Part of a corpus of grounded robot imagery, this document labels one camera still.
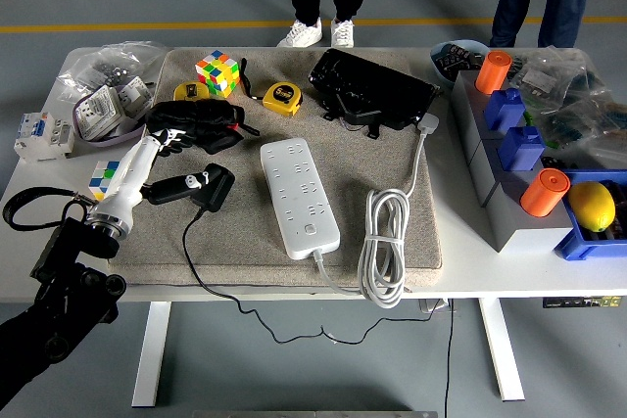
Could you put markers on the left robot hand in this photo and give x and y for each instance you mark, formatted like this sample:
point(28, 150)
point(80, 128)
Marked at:
point(128, 178)

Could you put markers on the black power adapter plug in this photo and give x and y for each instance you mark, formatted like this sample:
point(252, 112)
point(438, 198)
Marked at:
point(220, 188)

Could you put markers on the white power strip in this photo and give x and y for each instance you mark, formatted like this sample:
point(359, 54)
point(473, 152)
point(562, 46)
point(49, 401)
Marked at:
point(299, 193)

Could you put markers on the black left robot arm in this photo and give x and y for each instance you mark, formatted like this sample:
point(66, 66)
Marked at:
point(59, 251)

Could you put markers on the colourful puzzle cube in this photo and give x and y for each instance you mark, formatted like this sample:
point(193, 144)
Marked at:
point(100, 180)
point(218, 73)

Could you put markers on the pale purple tray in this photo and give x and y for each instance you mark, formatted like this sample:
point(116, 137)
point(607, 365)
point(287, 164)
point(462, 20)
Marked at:
point(117, 138)

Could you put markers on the black cloth pouch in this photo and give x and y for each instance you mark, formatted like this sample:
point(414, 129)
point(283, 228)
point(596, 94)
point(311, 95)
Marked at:
point(196, 117)

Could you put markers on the white circuit breaker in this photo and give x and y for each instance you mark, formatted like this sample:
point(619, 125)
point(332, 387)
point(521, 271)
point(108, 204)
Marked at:
point(44, 136)

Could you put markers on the yellow tape measure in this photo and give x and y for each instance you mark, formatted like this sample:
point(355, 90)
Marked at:
point(281, 97)
point(190, 91)

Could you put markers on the clear bag of screws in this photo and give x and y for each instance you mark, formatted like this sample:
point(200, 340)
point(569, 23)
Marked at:
point(108, 70)

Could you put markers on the white table leg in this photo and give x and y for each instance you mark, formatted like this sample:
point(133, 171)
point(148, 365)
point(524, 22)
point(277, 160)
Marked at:
point(499, 349)
point(152, 354)

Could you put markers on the grey-brown mat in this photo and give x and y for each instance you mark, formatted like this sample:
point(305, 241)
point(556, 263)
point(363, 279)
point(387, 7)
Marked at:
point(382, 153)

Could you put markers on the glossy black device box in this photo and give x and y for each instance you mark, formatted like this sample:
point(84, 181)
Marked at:
point(372, 85)

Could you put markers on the light blue bowl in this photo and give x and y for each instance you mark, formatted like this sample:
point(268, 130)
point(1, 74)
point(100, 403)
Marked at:
point(441, 74)

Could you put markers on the grey holder box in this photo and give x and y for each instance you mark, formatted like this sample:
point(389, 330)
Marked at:
point(465, 109)
point(519, 227)

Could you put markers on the dark circuit boards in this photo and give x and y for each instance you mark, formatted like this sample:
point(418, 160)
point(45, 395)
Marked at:
point(458, 58)

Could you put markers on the orange cylinder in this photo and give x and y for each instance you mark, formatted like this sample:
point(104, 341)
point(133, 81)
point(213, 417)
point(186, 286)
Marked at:
point(544, 193)
point(494, 73)

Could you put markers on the blue peg block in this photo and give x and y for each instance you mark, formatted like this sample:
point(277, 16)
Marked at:
point(504, 109)
point(521, 149)

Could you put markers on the small green part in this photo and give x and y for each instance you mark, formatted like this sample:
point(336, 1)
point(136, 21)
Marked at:
point(528, 118)

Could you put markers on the clear bag of components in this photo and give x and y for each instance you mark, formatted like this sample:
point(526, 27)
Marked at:
point(563, 75)
point(588, 129)

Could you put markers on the blue plastic bin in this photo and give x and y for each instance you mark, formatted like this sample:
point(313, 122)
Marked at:
point(578, 246)

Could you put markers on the yellow lemon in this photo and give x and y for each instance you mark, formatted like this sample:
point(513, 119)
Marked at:
point(590, 205)

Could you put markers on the black table control panel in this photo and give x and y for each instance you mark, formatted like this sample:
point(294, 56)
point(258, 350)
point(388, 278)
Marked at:
point(578, 302)

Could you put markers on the white wall socket panel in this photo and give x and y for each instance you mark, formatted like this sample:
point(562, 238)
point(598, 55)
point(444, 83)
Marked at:
point(134, 97)
point(98, 112)

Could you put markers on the grey metal bracket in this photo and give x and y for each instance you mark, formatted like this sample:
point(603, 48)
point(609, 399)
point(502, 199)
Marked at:
point(431, 305)

